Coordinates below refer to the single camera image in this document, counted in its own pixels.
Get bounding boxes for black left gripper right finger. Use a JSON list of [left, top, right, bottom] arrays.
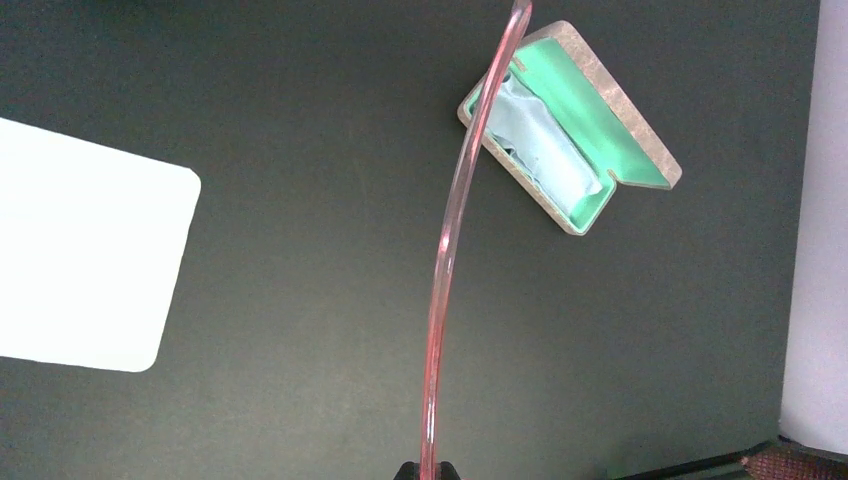
[[437, 461, 459, 480]]

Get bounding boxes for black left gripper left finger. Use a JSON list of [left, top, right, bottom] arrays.
[[393, 461, 420, 480]]

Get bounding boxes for light blue cleaning cloth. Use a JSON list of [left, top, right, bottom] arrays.
[[1, 119, 201, 373], [486, 73, 603, 219]]

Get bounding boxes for grey felt glasses case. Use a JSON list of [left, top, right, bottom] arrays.
[[457, 20, 682, 236]]

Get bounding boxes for pink transparent sunglasses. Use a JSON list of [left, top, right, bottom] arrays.
[[418, 0, 533, 479]]

